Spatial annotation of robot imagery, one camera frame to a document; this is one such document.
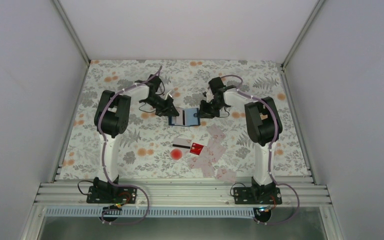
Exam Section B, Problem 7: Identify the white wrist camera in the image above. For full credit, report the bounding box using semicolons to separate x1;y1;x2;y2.
164;90;173;100
203;88;213;103

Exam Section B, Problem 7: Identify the floral card in middle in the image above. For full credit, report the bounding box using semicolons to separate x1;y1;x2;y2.
200;158;215;178

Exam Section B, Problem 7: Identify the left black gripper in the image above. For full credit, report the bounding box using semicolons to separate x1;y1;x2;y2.
142;94;179;117

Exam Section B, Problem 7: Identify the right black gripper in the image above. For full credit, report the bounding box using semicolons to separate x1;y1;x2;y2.
197;98;225;119

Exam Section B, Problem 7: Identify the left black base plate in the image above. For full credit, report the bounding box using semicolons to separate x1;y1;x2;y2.
86;186;138;204

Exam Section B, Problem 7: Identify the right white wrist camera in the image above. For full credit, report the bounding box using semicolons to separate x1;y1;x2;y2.
203;88;213;103

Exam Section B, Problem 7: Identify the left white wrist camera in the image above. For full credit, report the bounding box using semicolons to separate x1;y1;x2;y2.
164;90;173;100

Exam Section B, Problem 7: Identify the white card black stripe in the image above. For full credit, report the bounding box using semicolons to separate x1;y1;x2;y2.
172;108;186;126

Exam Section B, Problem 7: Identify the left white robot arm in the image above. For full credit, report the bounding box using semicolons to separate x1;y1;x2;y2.
93;73;180;203

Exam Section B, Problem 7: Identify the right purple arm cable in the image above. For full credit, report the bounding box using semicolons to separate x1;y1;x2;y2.
221;74;301;213

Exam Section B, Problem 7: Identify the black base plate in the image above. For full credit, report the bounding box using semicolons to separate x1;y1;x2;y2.
233;187;283;205
86;186;138;204

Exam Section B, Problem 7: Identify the floral card near rail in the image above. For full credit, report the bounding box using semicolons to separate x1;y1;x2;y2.
215;168;237;183

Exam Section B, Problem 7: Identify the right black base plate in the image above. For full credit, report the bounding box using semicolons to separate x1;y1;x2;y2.
233;187;283;205

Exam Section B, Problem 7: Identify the grey slotted cable duct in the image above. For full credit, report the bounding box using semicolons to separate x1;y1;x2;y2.
44;206;254;219

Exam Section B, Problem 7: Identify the floral patterned table mat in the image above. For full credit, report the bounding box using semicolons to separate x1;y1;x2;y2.
59;59;308;180

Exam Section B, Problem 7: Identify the red credit card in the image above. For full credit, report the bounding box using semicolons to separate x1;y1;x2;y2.
189;142;205;156

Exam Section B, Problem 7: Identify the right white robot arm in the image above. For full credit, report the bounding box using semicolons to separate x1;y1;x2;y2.
197;77;283;204

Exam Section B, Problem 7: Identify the aluminium rail frame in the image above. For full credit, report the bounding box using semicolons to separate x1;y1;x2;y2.
34;178;332;207

